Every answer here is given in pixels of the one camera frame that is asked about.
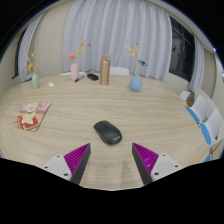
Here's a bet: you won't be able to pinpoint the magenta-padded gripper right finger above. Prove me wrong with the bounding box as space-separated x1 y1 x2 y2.
131 142 184 186

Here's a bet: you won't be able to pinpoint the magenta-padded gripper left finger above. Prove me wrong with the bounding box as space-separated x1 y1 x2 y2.
41 142 92 186

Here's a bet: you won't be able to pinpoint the black computer mouse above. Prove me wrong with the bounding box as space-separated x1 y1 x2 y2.
93 120 123 146

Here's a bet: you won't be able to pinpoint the pink cartoon print mouse pad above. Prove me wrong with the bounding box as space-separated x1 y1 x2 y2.
12 101 52 132

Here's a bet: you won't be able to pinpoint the white and blue chairs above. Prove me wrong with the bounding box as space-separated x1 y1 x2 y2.
179 89 224 163

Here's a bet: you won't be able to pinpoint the blue vase with dried flowers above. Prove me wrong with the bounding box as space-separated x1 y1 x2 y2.
124 43 149 93

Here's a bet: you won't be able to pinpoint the dark marker pen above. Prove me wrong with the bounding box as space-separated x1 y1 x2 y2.
74 74 86 83

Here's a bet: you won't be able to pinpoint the small black box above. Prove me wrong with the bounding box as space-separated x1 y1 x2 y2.
86 73 100 81

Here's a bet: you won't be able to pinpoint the white chair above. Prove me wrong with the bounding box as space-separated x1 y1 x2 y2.
59 70 88 76
109 66 130 77

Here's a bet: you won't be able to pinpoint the pink vase with orange flowers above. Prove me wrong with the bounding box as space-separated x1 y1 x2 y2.
67 39 92 82

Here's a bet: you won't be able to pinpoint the green vase with yellow flowers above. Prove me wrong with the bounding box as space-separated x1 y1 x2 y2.
26 51 43 89

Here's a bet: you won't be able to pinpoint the tan metal drink bottle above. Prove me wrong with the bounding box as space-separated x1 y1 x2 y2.
99 54 111 86

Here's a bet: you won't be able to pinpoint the narrow white curtain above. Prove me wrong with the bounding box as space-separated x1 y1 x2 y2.
188 34 205 94
17 11 48 84

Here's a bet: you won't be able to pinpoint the dark window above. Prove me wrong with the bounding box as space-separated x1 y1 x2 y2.
11 28 28 80
168 16 196 83

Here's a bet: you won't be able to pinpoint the wide white curtain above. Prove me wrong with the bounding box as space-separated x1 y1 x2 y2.
62 0 174 82

